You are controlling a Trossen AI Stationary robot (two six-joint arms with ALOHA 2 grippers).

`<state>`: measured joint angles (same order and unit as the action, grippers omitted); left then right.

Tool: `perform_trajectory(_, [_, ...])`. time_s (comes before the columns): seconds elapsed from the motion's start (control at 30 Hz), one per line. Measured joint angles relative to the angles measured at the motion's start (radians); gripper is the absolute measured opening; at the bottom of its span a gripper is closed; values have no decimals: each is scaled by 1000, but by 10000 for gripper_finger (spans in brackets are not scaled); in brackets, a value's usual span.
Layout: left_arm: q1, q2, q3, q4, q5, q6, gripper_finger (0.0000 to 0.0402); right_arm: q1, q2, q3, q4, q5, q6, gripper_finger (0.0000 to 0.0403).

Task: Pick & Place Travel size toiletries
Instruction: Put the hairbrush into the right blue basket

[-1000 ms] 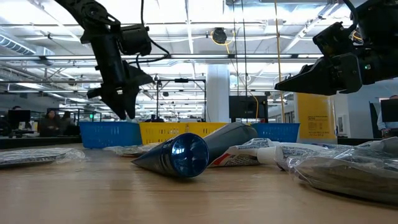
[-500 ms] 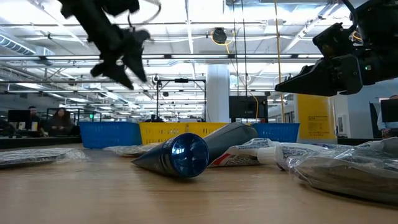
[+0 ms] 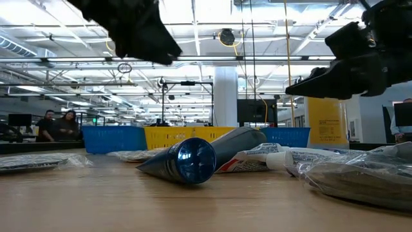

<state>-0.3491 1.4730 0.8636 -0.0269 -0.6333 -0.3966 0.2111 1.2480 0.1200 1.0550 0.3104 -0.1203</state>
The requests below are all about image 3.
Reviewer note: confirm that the black screen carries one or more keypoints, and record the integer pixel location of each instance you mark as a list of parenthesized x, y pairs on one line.
[(257, 111)]

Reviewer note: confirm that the white column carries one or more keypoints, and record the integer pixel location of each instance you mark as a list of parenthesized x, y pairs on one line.
[(226, 96)]

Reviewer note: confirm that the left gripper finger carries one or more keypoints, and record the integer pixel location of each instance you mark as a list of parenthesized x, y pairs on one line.
[(145, 32)]

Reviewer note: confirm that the yellow plastic basket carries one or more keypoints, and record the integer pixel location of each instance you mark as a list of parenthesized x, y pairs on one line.
[(212, 132), (167, 137)]

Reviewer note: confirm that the grey tube with blue cap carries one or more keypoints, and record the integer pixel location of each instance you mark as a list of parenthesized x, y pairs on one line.
[(190, 161)]

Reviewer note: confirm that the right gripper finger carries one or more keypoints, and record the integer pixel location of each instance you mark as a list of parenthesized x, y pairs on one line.
[(347, 80), (320, 71)]

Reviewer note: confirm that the dark grey tube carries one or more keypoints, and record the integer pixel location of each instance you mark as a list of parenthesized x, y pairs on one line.
[(238, 141)]

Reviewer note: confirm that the white toothpaste tube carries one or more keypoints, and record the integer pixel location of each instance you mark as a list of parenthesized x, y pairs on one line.
[(309, 158), (251, 159)]

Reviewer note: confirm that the black background rig frame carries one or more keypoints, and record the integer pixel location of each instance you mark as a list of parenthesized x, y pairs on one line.
[(188, 83)]

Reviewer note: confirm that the blue plastic basket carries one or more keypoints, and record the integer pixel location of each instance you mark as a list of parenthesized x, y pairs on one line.
[(112, 140), (286, 137)]

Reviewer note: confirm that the yellow wipes canister white lid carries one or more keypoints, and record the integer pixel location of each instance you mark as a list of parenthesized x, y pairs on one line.
[(326, 122)]

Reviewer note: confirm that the black monitor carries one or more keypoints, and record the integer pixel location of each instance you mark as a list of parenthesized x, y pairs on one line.
[(404, 114), (20, 120)]

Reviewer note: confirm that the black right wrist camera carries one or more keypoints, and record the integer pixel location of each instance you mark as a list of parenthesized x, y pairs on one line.
[(351, 40)]

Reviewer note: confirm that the person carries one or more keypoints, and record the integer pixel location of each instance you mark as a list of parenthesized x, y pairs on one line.
[(67, 127), (46, 127), (400, 132)]

